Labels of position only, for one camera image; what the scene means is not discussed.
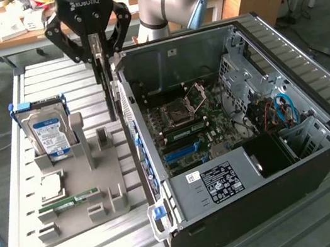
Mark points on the white paper sheet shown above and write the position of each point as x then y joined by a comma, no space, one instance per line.
125,4

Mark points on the black plastic duct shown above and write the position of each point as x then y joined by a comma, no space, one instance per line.
269,153

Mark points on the small white printed box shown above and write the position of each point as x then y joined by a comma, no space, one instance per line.
33,22

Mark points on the blue expansion slot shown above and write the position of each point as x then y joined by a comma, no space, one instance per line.
183,152

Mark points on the wooden office desk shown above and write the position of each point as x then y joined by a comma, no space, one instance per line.
10,43

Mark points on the blue case latch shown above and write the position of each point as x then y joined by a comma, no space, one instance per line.
158,213

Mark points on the hard disk in blue carrier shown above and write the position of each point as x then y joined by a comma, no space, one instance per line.
50,134

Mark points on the silver CPU chip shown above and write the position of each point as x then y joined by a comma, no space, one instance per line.
52,186

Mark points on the tape roll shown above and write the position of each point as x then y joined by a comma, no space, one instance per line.
1,2

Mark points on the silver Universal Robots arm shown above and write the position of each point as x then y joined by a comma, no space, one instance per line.
156,3

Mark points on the blue slot retainer clip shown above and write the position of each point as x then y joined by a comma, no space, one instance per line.
137,140

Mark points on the black Nvidia graphics card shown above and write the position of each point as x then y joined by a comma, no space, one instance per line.
105,92

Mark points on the grey parts rack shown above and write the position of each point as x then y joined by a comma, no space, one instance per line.
75,177

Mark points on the metal socket cover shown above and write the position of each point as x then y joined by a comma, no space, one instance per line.
195,95

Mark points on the silver chipset heatsink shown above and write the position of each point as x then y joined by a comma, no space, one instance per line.
221,151

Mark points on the CPU socket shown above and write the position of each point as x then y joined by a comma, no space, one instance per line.
179,113

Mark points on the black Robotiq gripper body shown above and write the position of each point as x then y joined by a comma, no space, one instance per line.
84,13

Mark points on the flat white cardboard box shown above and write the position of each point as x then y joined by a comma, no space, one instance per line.
9,27

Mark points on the black open PC case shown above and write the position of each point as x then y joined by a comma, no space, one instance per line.
263,208

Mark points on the grey power supply unit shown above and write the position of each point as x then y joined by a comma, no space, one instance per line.
193,195

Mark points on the green motherboard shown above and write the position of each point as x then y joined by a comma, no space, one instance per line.
216,140

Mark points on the perforated metal disk bay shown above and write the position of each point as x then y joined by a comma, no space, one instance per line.
234,79

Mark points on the grey metal disk bay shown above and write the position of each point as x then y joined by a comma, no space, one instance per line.
308,136

